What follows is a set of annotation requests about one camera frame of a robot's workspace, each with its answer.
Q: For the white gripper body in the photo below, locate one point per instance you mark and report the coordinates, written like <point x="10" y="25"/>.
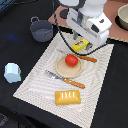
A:
<point x="95" y="30"/>

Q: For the woven beige placemat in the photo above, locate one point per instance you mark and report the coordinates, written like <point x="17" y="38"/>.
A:
<point x="39" y="90"/>

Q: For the knife with orange handle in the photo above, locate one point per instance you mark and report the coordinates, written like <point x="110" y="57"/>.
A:
<point x="81" y="57"/>

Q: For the grey cooking pot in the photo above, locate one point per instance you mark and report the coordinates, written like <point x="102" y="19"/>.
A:
<point x="41" y="30"/>

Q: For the yellow butter box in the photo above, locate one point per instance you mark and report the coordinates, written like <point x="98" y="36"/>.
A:
<point x="80" y="45"/>

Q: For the fork with orange handle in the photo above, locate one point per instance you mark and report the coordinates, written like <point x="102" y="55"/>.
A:
<point x="54" y="76"/>

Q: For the brown stove top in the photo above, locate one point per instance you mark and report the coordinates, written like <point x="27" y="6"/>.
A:
<point x="111" y="11"/>

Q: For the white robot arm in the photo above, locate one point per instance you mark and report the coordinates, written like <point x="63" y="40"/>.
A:
<point x="86" y="17"/>

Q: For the orange bread loaf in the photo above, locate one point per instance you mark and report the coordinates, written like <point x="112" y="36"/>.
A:
<point x="67" y="97"/>

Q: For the red tomato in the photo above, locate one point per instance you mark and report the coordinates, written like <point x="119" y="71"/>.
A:
<point x="71" y="60"/>

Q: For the light blue cup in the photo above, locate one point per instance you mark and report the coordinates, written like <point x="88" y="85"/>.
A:
<point x="12" y="73"/>

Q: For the round wooden plate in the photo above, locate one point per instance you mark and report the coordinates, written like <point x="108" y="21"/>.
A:
<point x="67" y="71"/>

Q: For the beige bowl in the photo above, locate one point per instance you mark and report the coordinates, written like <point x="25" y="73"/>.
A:
<point x="123" y="16"/>

